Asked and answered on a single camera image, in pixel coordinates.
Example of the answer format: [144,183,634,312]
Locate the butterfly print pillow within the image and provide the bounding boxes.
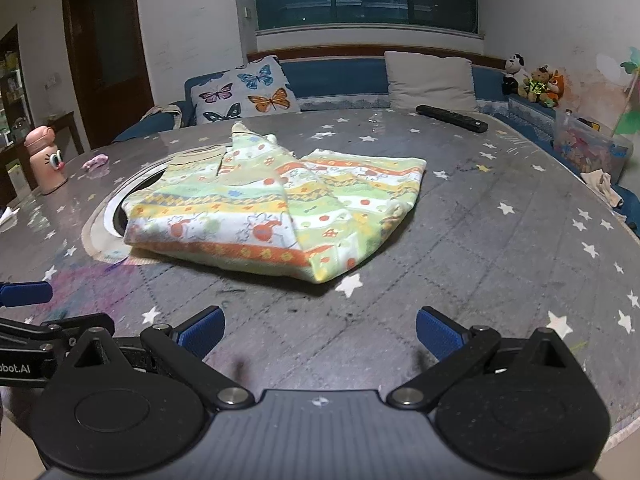
[191,55,302,125]

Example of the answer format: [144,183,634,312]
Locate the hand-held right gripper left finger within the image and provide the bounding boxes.
[61,305,255,409]

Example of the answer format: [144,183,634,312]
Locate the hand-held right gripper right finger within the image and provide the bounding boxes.
[387,306,581,409]

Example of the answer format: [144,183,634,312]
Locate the small pink crumpled item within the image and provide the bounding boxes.
[82,155,111,177]

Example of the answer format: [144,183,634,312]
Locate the brown bear plush toy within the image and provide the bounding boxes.
[517,65,553,103]

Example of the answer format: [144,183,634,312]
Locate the brown wooden door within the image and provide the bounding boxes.
[61,0,155,148]

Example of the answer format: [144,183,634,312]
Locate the beige pillow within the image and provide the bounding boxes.
[384,50,478,112]

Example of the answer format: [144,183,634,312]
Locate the wooden display cabinet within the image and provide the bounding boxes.
[0,25,27,128]

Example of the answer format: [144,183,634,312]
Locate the colourful patterned child's garment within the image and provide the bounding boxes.
[121,121,427,285]

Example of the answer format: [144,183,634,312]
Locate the blue sofa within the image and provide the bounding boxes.
[112,52,640,241]

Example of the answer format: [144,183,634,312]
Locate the beige socks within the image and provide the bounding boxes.
[580,170,624,208]

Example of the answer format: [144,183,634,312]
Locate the round built-in induction hob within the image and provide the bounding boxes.
[81,144,226,267]

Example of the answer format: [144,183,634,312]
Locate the orange fox plush toy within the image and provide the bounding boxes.
[542,70,567,108]

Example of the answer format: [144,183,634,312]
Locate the beige cloth on sofa arm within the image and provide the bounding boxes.
[141,102,185,128]

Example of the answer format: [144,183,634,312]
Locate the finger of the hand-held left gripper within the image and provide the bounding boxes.
[0,313,116,357]
[0,281,53,309]

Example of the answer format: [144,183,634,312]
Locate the colourful pinwheel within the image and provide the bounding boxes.
[612,47,640,136]

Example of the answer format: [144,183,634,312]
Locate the panda plush toy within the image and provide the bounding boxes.
[502,54,531,96]

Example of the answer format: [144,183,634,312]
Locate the clear plastic toy box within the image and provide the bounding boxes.
[552,109,633,183]

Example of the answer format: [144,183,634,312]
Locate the pink cartoon face bottle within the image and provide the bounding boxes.
[24,126,70,196]

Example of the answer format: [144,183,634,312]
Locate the black remote control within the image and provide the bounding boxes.
[416,104,489,134]

